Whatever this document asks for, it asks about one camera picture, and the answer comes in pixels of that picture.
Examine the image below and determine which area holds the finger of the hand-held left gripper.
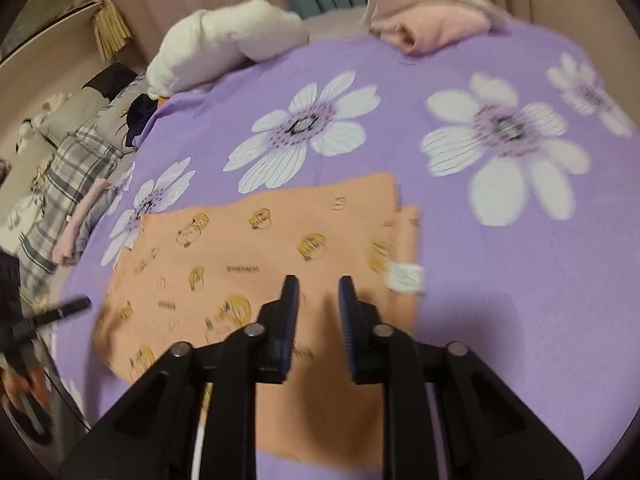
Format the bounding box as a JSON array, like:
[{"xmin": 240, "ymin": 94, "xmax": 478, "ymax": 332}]
[{"xmin": 29, "ymin": 297, "xmax": 94, "ymax": 332}]

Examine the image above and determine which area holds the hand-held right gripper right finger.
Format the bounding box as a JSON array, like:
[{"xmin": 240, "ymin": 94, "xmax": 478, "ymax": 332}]
[{"xmin": 337, "ymin": 275, "xmax": 585, "ymax": 480}]

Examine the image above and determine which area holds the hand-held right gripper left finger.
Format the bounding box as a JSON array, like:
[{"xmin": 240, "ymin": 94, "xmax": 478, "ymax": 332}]
[{"xmin": 57, "ymin": 275, "xmax": 301, "ymax": 480}]

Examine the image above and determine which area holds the orange cartoon print shirt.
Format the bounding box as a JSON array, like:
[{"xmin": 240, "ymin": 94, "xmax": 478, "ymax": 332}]
[{"xmin": 94, "ymin": 172, "xmax": 426, "ymax": 471}]

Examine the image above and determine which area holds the person's left hand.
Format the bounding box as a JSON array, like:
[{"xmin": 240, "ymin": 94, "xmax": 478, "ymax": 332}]
[{"xmin": 0, "ymin": 366, "xmax": 52, "ymax": 409}]

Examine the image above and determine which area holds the small light pink garment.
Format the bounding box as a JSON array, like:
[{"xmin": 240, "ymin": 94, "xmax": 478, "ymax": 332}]
[{"xmin": 52, "ymin": 177, "xmax": 109, "ymax": 267}]

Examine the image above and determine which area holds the white cartoon print cloth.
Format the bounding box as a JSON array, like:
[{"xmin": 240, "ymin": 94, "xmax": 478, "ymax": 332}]
[{"xmin": 4, "ymin": 160, "xmax": 57, "ymax": 233}]

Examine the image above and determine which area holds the grey plaid blanket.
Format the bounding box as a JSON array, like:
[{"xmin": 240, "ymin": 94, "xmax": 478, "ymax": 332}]
[{"xmin": 17, "ymin": 122, "xmax": 126, "ymax": 292}]

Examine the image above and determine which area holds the purple floral bed sheet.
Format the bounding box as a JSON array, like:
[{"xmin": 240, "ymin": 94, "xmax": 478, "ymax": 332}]
[{"xmin": 52, "ymin": 25, "xmax": 640, "ymax": 480}]

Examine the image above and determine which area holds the white plush toy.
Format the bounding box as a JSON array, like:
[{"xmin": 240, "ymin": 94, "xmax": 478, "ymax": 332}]
[{"xmin": 16, "ymin": 92, "xmax": 71, "ymax": 152}]

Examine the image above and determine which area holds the beige pillow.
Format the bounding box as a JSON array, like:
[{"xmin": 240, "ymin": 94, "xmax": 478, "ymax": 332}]
[{"xmin": 37, "ymin": 87, "xmax": 109, "ymax": 146}]

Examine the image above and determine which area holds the dark navy cloth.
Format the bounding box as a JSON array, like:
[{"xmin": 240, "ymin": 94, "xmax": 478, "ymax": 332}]
[{"xmin": 125, "ymin": 92, "xmax": 162, "ymax": 142}]

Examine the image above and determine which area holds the grey pillow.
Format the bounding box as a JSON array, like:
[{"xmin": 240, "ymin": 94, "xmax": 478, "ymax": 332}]
[{"xmin": 80, "ymin": 72, "xmax": 151, "ymax": 154}]

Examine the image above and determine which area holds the dark brown cushion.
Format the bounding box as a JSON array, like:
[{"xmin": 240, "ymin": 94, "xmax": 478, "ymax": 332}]
[{"xmin": 82, "ymin": 62, "xmax": 139, "ymax": 96}]

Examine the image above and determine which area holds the yellow tassel fringe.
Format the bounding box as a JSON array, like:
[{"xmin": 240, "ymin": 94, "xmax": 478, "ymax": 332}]
[{"xmin": 92, "ymin": 0, "xmax": 134, "ymax": 60}]

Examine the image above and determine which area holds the white fluffy blanket bundle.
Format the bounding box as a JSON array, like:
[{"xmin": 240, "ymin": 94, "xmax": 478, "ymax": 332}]
[{"xmin": 146, "ymin": 0, "xmax": 311, "ymax": 99}]

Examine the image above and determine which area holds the folded pink garment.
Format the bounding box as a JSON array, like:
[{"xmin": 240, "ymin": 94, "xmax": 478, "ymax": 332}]
[{"xmin": 372, "ymin": 2, "xmax": 494, "ymax": 54}]

